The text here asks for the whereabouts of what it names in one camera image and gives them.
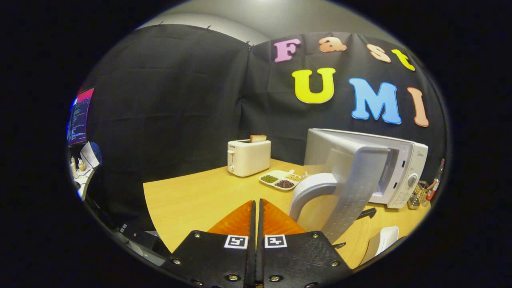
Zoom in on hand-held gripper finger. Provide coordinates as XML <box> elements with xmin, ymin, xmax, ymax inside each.
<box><xmin>160</xmin><ymin>199</ymin><xmax>257</xmax><ymax>288</ymax></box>
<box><xmin>258</xmin><ymin>198</ymin><xmax>353</xmax><ymax>288</ymax></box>

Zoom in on cream bread toaster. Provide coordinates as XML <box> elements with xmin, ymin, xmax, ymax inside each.
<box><xmin>227</xmin><ymin>139</ymin><xmax>272</xmax><ymax>178</ymax></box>

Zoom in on white toaster oven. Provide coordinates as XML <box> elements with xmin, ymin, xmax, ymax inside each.
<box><xmin>288</xmin><ymin>128</ymin><xmax>429</xmax><ymax>244</ymax></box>

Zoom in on computer monitor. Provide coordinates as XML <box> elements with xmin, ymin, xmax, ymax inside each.
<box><xmin>67</xmin><ymin>88</ymin><xmax>95</xmax><ymax>146</ymax></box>

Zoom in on black backdrop cloth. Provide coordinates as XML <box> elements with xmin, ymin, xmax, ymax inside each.
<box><xmin>80</xmin><ymin>24</ymin><xmax>448</xmax><ymax>230</ymax></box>

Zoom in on metal wire holder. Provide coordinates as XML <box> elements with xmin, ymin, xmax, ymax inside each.
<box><xmin>407</xmin><ymin>181</ymin><xmax>429</xmax><ymax>210</ymax></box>

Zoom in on clear red label plastic bottle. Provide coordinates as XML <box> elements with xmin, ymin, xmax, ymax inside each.
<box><xmin>426</xmin><ymin>158</ymin><xmax>445</xmax><ymax>202</ymax></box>

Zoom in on white paper sheet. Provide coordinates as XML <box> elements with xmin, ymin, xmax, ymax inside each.
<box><xmin>80</xmin><ymin>142</ymin><xmax>100</xmax><ymax>168</ymax></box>

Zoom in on white side desk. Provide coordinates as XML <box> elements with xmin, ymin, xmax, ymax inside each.
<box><xmin>70</xmin><ymin>156</ymin><xmax>96</xmax><ymax>200</ymax></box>

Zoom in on white divided bean dish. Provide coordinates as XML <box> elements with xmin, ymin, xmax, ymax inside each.
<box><xmin>259</xmin><ymin>170</ymin><xmax>308</xmax><ymax>191</ymax></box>

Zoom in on small white rectangular dish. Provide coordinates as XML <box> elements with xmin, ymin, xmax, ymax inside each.
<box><xmin>359</xmin><ymin>226</ymin><xmax>400</xmax><ymax>265</ymax></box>

